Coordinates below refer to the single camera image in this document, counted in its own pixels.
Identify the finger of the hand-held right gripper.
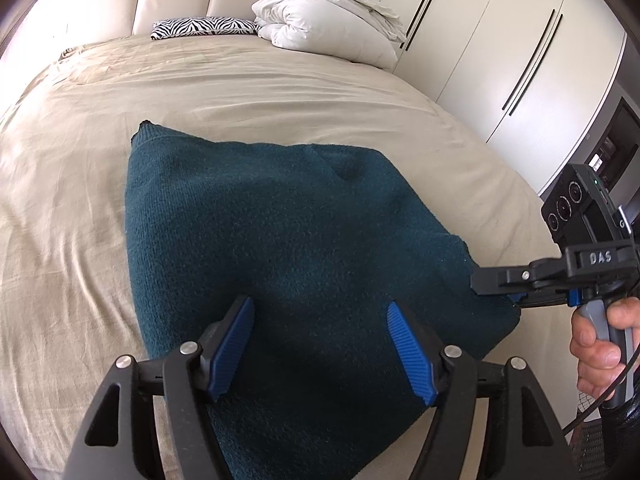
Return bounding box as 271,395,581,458
507,292,581,309
470,257,568,297

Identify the black cable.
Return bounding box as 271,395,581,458
560,330,640,436

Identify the folded white duvet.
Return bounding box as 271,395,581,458
251,0,408,71

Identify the dark wall niche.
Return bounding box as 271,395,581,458
582,97,640,211

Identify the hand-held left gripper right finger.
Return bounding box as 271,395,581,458
386,301,576,480

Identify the dark teal knit sweater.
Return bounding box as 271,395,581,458
124,120,522,480

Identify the bed with beige sheet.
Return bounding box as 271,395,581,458
0,35,581,480

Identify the zebra print pillow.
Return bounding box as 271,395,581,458
151,16,260,41

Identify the person's right hand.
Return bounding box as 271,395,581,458
570,296,640,401

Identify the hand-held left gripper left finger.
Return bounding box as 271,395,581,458
65,295,256,480

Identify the dark mesh object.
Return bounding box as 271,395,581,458
570,395,618,480

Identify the white wardrobe with black handles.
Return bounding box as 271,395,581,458
385,0,628,196

